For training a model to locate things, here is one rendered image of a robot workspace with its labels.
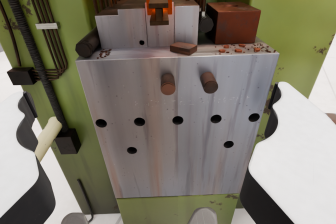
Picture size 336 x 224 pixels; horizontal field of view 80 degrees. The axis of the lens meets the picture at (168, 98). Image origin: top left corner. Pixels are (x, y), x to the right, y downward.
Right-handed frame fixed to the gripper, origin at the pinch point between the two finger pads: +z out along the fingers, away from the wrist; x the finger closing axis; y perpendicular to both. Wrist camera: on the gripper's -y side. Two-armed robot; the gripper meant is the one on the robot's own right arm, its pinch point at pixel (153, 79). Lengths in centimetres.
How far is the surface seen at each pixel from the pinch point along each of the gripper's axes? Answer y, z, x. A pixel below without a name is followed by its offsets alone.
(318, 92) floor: 100, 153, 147
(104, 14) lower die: 1.8, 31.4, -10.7
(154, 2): -1.4, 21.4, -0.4
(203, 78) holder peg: 12.0, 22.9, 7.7
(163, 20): 1.0, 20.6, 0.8
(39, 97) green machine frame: 28, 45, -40
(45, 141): 36, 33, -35
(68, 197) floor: 100, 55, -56
